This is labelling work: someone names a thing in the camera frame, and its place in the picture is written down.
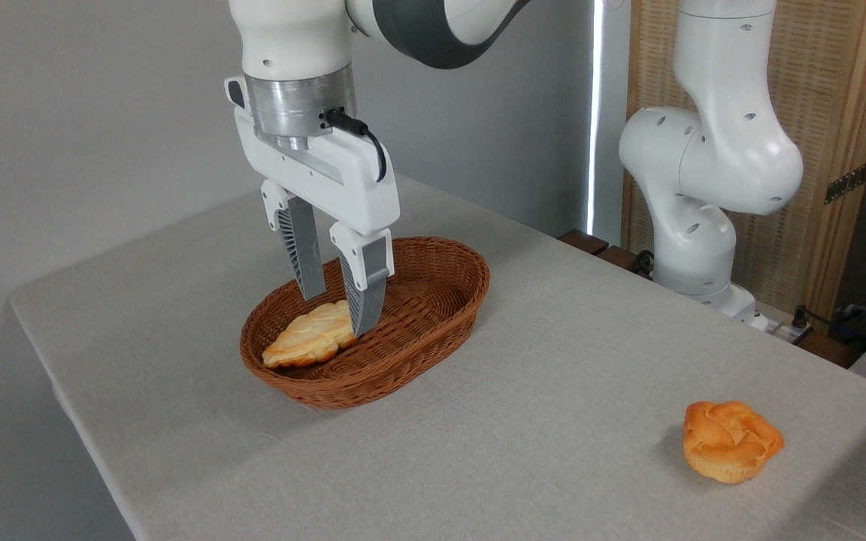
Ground white power strip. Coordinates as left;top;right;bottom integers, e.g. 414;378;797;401
749;312;814;344

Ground pale leaf-shaped bread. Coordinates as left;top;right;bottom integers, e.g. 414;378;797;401
262;301;359;369

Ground dark wooden block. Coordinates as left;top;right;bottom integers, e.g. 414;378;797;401
558;229;610;256
597;245;640;273

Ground orange round bread bun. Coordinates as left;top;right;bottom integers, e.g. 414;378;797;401
683;400;786;485

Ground brown oval wicker basket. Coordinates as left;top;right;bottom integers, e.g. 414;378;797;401
240;237;492;410

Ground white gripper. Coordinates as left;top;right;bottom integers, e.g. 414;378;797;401
234;105;401;337

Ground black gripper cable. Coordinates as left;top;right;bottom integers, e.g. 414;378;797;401
324;109;389;183

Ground metal screen hinge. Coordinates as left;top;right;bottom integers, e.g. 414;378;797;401
824;162;866;205

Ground grey tablecloth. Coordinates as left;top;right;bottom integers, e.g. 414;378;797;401
10;158;866;541

